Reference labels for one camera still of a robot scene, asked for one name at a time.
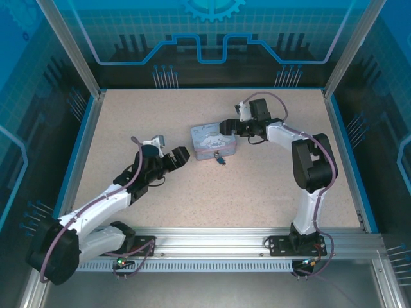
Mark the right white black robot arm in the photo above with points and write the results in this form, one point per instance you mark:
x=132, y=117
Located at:
x=308, y=211

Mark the aluminium frame post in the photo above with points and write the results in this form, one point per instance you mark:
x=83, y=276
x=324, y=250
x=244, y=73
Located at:
x=32, y=295
x=74, y=45
x=353, y=45
x=390, y=288

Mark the small indicator light board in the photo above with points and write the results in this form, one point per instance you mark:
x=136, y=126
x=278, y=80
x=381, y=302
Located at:
x=309, y=261
x=121, y=261

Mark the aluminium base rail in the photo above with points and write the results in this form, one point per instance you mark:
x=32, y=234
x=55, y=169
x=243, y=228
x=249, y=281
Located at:
x=208, y=240

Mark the blue table border strip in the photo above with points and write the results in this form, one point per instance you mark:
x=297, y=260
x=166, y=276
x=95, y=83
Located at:
x=351, y=160
x=79, y=154

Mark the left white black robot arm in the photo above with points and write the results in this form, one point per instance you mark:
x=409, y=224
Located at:
x=96, y=205

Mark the blue cartoon tin box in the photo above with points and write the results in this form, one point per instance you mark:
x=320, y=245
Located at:
x=208, y=141

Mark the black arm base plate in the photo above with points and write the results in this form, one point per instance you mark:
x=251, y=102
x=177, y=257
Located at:
x=279, y=245
x=144, y=245

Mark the small blue padlock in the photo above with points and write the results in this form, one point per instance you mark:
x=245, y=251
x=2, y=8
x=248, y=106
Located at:
x=221, y=162

